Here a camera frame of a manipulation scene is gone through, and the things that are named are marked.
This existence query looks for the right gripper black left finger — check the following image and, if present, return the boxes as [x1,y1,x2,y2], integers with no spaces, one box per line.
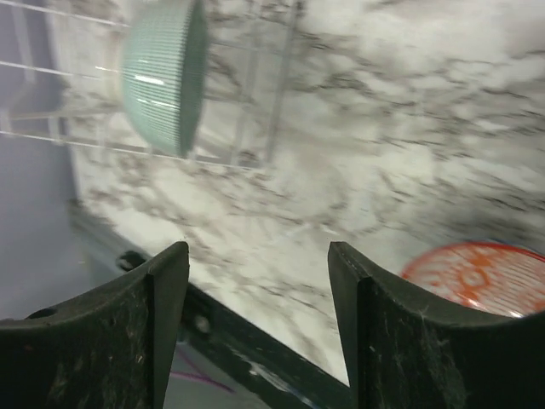
[1,242,189,408]

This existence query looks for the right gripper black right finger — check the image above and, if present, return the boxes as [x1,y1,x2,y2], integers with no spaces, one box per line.
[328,242,544,408]

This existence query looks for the red and blue patterned bowl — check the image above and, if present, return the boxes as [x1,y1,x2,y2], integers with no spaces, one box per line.
[401,241,544,318]

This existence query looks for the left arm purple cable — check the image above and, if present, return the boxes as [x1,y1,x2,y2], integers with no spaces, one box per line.
[169,347,235,394]

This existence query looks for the white wire dish rack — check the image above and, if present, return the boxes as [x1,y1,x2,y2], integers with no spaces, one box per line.
[1,1,299,169]

